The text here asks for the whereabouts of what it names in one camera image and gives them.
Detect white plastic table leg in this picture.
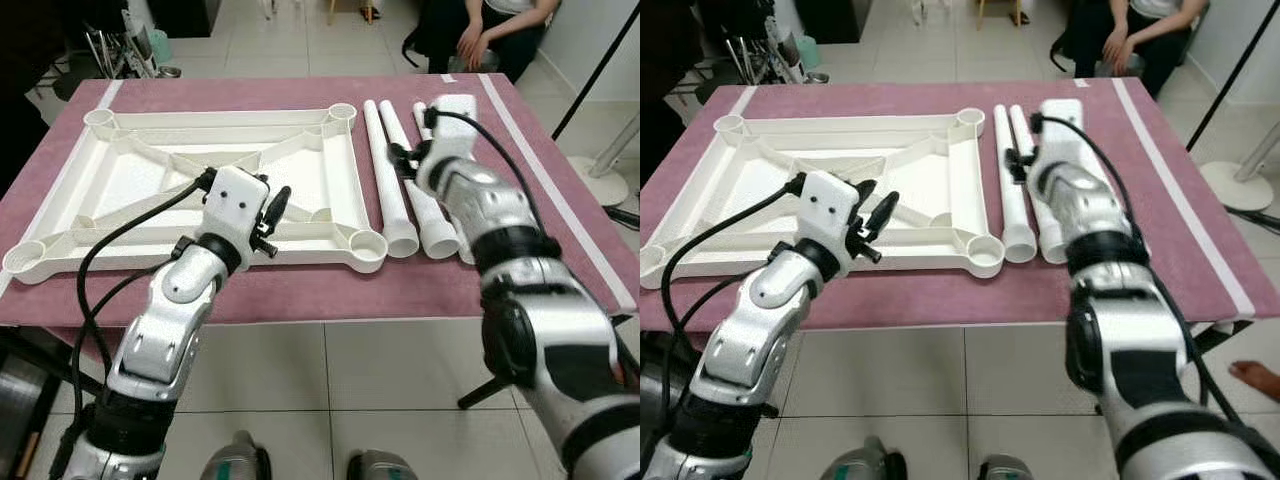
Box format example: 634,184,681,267
993,103,1039,265
379,99,460,262
362,98,422,260
412,101,478,268
1011,104,1071,266

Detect white plastic table top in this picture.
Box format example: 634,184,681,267
2,103,389,286
640,108,1006,291

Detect seated person in black trousers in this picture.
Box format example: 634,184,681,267
405,0,561,83
1050,0,1211,99

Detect black cabinet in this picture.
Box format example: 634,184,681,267
148,0,216,39
798,0,863,43

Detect white floor fan stand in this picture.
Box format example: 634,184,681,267
1198,120,1280,213
566,112,640,209

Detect thin black pole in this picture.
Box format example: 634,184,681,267
550,5,640,141
1185,25,1280,153

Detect robot left leg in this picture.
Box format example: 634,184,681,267
200,430,273,480
820,436,907,480

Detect robot leg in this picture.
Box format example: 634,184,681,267
820,436,907,480
348,450,419,480
978,455,1037,480
200,430,273,480

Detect black patterned hanging cloth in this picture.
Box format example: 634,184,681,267
0,0,76,101
640,0,721,186

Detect robot right leg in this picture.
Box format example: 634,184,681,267
978,455,1037,480
348,450,419,480

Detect bare human foot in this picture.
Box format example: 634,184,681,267
1230,360,1280,396

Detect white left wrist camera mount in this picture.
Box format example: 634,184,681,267
800,170,863,251
203,166,271,246

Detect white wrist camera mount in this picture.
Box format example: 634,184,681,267
432,95,478,166
203,166,271,246
800,170,863,251
1038,99,1088,171

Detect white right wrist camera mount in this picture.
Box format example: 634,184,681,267
1038,99,1088,171
432,95,478,166

